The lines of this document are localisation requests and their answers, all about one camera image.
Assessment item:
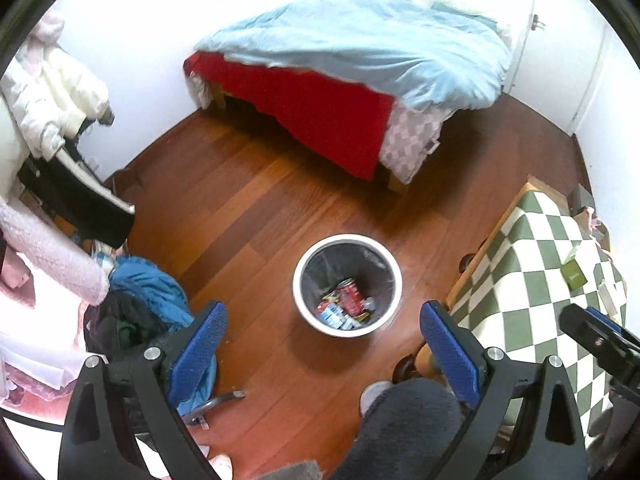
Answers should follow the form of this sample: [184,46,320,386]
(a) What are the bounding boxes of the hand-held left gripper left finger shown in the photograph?
[57,301,228,480]

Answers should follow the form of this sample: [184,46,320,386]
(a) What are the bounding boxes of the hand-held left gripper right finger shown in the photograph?
[420,300,588,480]

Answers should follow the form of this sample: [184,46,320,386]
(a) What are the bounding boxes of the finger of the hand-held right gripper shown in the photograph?
[586,306,640,356]
[559,304,640,386]

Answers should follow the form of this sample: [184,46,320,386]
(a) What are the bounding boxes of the red drink can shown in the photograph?
[336,278,365,317]

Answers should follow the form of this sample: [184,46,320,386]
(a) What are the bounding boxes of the small blue milk carton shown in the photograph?
[317,300,351,329]

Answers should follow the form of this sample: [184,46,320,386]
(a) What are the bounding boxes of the white round trash bin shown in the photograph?
[292,234,403,335]

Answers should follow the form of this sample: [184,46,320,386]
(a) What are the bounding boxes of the pink white box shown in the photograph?
[596,280,628,312]

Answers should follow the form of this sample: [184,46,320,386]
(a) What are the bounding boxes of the silver chair base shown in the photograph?
[180,389,247,429]

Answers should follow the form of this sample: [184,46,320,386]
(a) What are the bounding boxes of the green white box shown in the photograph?
[560,245,587,288]

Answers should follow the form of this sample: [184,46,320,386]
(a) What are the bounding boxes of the green checkered table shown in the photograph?
[447,191,628,448]

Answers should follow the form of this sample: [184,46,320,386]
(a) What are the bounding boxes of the blue jacket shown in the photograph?
[107,255,218,416]

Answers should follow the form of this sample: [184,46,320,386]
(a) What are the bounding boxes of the dark clothes bundle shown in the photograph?
[85,290,166,356]

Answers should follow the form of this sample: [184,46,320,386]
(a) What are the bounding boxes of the grey slipper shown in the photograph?
[360,381,396,413]

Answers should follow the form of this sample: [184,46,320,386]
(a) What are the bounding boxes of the person's left leg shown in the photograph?
[330,379,463,480]

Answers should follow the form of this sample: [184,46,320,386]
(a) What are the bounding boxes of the pink plush toy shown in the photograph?
[585,207,609,242]

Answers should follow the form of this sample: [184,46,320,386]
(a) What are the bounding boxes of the open cardboard box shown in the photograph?
[570,207,613,253]

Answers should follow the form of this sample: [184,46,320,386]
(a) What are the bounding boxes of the wooden table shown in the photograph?
[390,175,571,411]

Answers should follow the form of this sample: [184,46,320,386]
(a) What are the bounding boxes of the pink clothes heap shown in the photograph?
[0,255,101,411]

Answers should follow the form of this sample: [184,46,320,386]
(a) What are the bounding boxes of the pink fuzzy garment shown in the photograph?
[0,200,111,306]

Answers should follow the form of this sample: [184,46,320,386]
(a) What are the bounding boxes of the bed with blue duvet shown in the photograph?
[182,0,513,196]

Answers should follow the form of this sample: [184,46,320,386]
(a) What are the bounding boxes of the black garment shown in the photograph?
[17,150,136,251]

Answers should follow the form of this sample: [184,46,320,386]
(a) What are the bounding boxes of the pink checked mattress cover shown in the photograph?
[380,105,443,186]

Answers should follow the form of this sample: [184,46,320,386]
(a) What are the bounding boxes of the red bed sheet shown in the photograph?
[182,52,396,181]

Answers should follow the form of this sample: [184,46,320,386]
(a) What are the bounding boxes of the white door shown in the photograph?
[505,0,608,136]

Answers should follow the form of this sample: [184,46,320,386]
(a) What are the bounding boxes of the white puffer jacket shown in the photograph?
[0,10,116,161]

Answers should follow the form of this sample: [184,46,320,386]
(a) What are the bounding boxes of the light blue duvet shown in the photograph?
[195,0,513,113]

